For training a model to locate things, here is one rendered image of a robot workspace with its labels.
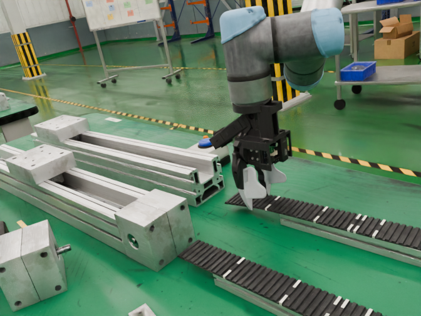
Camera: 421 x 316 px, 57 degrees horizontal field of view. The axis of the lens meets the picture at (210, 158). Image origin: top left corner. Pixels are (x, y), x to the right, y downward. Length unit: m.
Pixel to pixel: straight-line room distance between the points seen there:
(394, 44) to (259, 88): 5.04
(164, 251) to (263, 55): 0.37
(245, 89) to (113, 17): 6.24
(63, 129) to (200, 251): 0.74
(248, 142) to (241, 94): 0.09
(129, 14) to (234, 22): 6.01
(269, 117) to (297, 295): 0.29
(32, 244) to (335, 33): 0.59
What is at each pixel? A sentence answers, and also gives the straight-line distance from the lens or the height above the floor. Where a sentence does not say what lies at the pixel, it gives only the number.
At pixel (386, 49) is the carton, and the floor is 0.13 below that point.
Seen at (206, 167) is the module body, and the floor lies 0.84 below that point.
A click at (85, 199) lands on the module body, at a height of 0.86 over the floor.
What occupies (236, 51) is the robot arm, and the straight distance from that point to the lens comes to 0.65.
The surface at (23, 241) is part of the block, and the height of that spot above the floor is 0.87.
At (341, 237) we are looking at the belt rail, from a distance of 0.70.
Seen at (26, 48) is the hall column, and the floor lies 0.73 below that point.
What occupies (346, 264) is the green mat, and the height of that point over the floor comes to 0.78.
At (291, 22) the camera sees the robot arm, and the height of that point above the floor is 1.14.
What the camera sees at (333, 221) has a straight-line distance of 0.70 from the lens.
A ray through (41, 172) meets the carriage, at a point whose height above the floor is 0.89.
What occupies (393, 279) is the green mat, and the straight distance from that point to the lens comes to 0.65.
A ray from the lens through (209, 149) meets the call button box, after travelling 1.00.
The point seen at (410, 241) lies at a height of 0.81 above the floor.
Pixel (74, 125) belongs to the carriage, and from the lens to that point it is 1.31.
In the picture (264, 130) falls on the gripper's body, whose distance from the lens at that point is 0.68.
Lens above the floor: 1.20
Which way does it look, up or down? 23 degrees down
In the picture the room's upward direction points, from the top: 11 degrees counter-clockwise
